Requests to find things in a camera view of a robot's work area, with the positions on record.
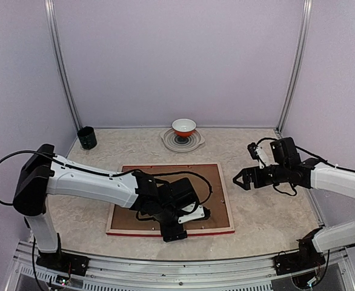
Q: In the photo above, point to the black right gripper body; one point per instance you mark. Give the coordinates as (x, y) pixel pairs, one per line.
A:
(278, 177)

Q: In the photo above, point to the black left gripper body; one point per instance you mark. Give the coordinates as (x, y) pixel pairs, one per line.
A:
(169, 234)

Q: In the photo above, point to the red wooden picture frame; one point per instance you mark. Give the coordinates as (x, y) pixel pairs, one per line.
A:
(229, 200)

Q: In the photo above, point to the brown backing board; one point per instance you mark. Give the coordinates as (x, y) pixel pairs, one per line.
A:
(126, 212)

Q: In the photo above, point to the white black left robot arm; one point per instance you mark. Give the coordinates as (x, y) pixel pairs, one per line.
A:
(171, 204)

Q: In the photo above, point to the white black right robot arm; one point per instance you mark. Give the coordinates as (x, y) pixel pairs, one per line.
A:
(313, 173)

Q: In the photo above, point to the orange white bowl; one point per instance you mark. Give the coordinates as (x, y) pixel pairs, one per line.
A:
(184, 127)

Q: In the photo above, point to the grey striped plate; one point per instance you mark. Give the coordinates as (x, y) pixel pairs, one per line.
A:
(179, 144)

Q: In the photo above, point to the dark green mug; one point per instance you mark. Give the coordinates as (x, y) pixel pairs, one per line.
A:
(87, 138)

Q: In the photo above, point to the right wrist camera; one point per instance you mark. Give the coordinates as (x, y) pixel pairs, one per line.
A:
(257, 153)

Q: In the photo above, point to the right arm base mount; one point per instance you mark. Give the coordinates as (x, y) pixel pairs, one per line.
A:
(286, 263)

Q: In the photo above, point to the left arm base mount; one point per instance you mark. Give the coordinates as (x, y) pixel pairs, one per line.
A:
(64, 262)

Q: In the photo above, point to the right aluminium post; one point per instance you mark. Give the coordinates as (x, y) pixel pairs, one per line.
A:
(297, 64)

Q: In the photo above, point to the aluminium post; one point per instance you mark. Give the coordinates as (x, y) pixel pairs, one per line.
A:
(297, 64)
(55, 40)

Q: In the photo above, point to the left aluminium post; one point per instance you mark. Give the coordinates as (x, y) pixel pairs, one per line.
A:
(55, 40)

